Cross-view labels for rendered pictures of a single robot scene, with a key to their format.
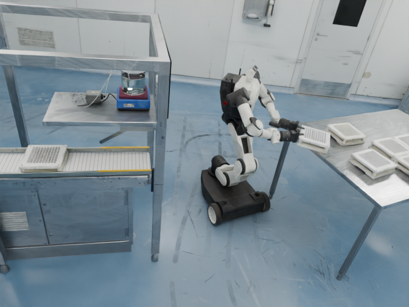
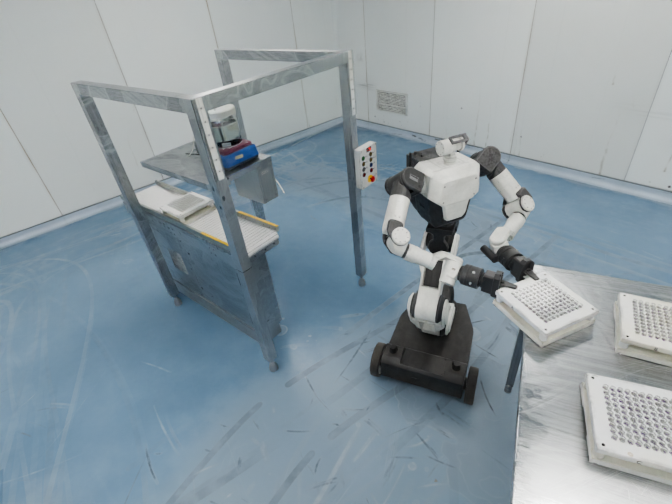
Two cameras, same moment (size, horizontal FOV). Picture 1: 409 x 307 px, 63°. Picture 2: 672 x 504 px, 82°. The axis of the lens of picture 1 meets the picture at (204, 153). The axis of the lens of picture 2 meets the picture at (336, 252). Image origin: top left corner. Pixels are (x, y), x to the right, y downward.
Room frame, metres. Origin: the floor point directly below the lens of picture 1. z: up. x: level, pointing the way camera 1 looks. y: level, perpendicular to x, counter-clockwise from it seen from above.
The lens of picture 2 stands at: (1.28, -1.33, 1.98)
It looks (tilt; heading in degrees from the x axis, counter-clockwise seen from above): 35 degrees down; 57
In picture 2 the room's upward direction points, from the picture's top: 7 degrees counter-clockwise
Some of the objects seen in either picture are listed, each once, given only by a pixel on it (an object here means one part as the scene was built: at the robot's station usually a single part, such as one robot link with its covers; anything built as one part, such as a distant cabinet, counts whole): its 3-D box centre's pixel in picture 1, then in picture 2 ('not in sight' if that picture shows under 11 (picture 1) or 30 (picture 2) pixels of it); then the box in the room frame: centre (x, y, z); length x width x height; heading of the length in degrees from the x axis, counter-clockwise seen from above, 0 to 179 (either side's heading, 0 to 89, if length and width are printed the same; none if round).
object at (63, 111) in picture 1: (103, 109); (204, 162); (1.81, 0.65, 1.27); 0.62 x 0.38 x 0.04; 105
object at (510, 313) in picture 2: (313, 141); (541, 311); (2.45, -0.89, 0.88); 0.24 x 0.24 x 0.02; 75
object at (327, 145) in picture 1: (314, 136); (544, 301); (2.45, -0.89, 0.93); 0.25 x 0.24 x 0.02; 165
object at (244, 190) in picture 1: (228, 184); (433, 330); (2.58, -0.28, 0.19); 0.64 x 0.52 x 0.33; 29
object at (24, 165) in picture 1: (44, 156); (186, 204); (1.72, 1.03, 0.91); 0.25 x 0.24 x 0.02; 14
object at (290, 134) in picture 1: (290, 136); (484, 280); (2.39, -0.67, 0.93); 0.12 x 0.10 x 0.13; 108
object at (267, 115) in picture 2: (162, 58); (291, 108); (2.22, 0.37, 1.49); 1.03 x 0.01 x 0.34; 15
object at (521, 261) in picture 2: (290, 125); (517, 264); (2.57, -0.70, 0.93); 0.12 x 0.10 x 0.13; 67
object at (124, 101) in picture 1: (133, 96); not in sight; (1.90, 0.49, 1.33); 0.21 x 0.20 x 0.09; 15
